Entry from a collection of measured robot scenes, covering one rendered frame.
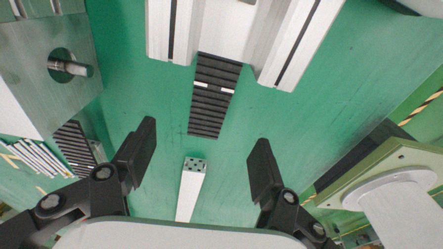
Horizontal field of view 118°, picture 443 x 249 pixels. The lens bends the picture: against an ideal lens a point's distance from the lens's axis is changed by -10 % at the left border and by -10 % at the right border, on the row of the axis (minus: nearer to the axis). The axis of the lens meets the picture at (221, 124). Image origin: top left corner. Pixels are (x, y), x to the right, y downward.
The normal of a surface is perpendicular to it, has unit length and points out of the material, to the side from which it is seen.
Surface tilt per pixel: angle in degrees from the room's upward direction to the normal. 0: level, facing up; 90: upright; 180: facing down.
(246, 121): 0
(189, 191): 0
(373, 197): 91
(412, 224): 91
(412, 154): 1
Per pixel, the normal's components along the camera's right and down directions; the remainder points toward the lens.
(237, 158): 0.00, 0.64
